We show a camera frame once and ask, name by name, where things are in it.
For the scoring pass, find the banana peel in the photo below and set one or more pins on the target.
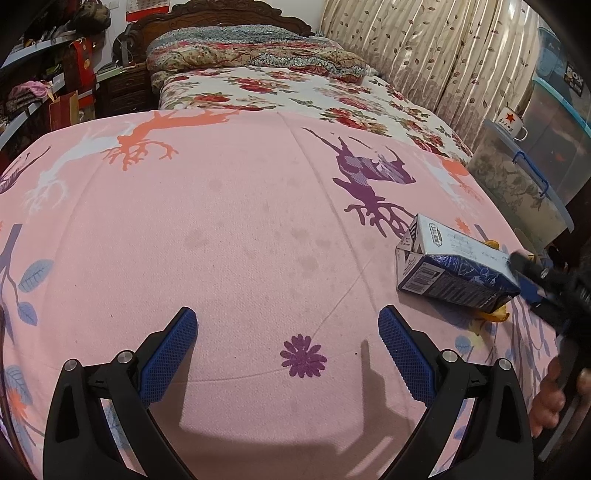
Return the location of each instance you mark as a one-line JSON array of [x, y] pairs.
[[496, 316]]

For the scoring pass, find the cluttered wall shelf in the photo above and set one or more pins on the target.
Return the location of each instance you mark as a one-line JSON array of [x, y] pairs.
[[27, 46]]

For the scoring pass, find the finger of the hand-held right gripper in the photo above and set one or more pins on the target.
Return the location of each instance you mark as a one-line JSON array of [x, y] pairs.
[[535, 295], [538, 272]]

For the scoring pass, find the red paper bag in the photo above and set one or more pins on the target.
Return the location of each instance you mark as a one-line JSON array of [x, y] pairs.
[[64, 110]]

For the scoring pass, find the folded patterned quilt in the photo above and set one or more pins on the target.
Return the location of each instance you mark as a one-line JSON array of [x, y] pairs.
[[240, 50]]

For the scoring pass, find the carved wooden headboard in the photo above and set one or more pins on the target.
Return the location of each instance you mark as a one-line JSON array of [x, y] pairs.
[[221, 11]]

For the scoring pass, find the clear storage box blue lid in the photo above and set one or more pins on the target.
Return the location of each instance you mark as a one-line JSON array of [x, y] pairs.
[[563, 147]]

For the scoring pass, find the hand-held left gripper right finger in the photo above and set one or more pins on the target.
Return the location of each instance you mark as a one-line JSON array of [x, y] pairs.
[[406, 355]]

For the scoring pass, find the pink knitted cloth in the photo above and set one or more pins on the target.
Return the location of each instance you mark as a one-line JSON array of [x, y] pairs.
[[27, 90]]

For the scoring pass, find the person's right hand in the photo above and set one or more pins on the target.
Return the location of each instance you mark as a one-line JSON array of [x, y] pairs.
[[547, 397]]

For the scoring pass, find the dark wooden nightstand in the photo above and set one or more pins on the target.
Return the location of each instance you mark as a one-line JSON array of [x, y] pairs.
[[124, 90]]

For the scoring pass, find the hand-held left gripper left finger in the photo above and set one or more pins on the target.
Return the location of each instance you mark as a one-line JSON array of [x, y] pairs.
[[168, 360]]

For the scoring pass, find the white mug red star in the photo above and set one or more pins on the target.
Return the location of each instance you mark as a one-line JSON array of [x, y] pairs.
[[508, 120]]

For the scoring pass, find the clear storage box black label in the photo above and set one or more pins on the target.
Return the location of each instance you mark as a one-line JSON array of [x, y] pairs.
[[554, 60]]

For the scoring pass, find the red wall calendar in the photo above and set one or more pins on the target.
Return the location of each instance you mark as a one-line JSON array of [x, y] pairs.
[[147, 9]]

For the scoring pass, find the floral bed sheet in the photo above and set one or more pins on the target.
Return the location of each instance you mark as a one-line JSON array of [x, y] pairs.
[[277, 87]]

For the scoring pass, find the blue and white milk carton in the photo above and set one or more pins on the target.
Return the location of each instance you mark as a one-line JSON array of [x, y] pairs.
[[457, 277]]

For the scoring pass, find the leaf patterned curtain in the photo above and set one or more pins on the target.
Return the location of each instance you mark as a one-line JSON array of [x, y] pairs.
[[415, 55]]

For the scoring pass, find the pink printed blanket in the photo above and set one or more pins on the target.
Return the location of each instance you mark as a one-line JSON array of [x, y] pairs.
[[231, 230]]

